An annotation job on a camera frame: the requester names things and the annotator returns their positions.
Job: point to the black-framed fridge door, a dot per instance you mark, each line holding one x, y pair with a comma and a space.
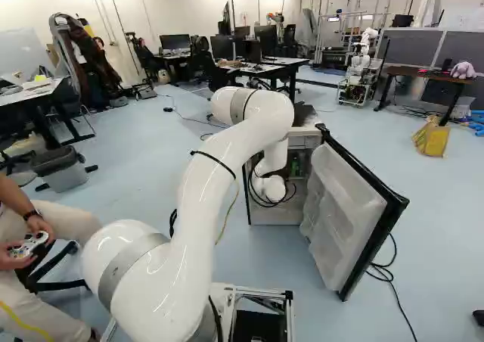
340, 213

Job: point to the grey desk with black legs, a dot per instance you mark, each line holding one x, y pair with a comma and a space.
26, 94

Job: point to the white robot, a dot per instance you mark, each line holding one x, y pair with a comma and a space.
357, 81

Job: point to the grey trash bin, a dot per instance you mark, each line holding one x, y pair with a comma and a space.
62, 171

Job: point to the yellow folded floor sign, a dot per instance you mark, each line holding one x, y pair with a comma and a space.
435, 139

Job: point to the white game controller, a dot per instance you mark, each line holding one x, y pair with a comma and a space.
33, 241

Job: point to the small white fridge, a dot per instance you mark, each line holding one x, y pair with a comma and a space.
272, 213

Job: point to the brown desk with black legs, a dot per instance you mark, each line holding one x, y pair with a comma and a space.
408, 70

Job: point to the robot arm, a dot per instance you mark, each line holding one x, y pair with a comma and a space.
211, 156

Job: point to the green bottle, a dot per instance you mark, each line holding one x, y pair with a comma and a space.
295, 166

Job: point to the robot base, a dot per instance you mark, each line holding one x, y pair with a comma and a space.
261, 300

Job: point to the person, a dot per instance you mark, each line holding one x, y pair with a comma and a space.
22, 304

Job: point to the purple plush toy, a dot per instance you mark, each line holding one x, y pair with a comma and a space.
464, 70

